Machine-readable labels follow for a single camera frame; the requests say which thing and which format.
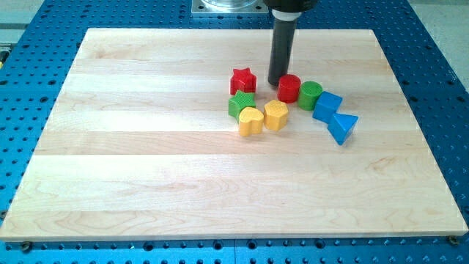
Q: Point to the red cylinder block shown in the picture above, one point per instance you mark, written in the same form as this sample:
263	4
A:
288	88

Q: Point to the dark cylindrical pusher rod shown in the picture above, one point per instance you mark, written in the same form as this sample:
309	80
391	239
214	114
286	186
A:
283	35

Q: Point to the black robot arm end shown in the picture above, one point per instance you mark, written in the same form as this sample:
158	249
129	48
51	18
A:
291	5

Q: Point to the yellow heart block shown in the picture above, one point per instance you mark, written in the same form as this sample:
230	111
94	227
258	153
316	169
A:
250	121

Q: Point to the green star block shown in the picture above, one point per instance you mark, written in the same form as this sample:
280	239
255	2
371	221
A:
240	101

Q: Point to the yellow hexagon block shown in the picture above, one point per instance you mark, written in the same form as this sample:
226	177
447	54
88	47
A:
276	114

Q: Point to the red star block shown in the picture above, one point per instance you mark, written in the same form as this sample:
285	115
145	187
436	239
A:
243	80

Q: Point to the green cylinder block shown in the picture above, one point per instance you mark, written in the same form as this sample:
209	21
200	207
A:
309	93

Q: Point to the light wooden board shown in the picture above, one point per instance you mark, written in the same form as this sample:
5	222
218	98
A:
140	146

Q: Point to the blue cube block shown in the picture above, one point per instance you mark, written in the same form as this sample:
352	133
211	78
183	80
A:
326	106

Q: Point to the blue triangle block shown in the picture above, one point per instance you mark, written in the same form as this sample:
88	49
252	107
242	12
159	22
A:
341	126

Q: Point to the left brass board screw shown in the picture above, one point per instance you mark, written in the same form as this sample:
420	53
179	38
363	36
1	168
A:
26	246

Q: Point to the brass board screw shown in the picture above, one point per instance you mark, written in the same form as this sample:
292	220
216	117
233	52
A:
453	240
26	246

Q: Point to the right brass board screw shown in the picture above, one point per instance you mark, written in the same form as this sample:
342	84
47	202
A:
453	240

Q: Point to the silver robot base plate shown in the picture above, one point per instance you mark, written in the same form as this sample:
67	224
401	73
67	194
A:
203	7

